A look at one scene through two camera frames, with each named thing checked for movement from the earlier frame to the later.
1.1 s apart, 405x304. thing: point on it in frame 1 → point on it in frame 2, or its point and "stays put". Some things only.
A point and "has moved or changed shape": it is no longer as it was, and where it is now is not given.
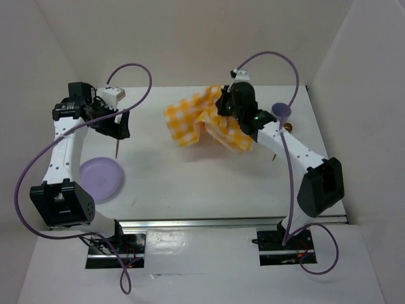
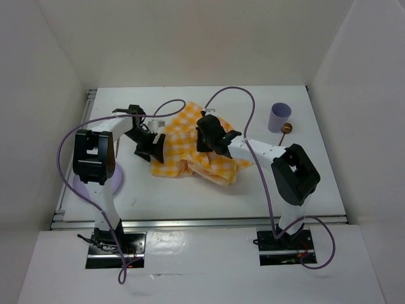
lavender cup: [280, 109] stays put
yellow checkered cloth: [186, 119] has moved or changed shape
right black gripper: [225, 94] → [200, 147]
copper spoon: [288, 126] stays put
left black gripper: [116, 130] → [155, 150]
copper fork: [117, 147] stays put
